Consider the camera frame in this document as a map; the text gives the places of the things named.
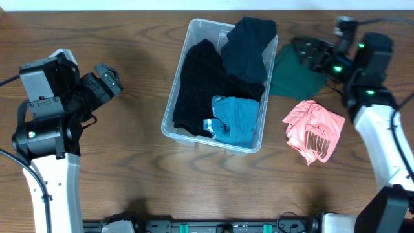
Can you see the black mounting rail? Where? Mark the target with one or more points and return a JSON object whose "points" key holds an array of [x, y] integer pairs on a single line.
{"points": [[132, 222]]}

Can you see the clear plastic storage bin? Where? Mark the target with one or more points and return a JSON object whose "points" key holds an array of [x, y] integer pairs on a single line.
{"points": [[198, 30]]}

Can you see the black garment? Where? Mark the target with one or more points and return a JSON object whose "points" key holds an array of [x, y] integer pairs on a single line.
{"points": [[202, 77]]}

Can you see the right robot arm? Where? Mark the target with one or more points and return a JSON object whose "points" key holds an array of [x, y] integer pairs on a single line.
{"points": [[375, 115]]}

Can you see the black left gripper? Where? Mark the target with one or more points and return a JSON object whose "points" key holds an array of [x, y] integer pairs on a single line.
{"points": [[107, 79]]}

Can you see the blue garment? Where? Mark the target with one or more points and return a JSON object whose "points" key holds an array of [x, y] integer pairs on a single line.
{"points": [[234, 120]]}

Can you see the coral pink printed shirt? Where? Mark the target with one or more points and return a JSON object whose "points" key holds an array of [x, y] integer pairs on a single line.
{"points": [[313, 130]]}

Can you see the dark navy garment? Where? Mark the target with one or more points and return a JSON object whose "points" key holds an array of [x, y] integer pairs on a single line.
{"points": [[243, 53]]}

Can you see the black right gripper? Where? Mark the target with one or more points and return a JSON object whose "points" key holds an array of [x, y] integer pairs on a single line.
{"points": [[318, 46]]}

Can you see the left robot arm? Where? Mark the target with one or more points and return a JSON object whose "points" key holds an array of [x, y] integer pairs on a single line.
{"points": [[60, 105]]}

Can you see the dark green garment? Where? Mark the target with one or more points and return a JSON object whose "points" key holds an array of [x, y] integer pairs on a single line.
{"points": [[292, 80]]}

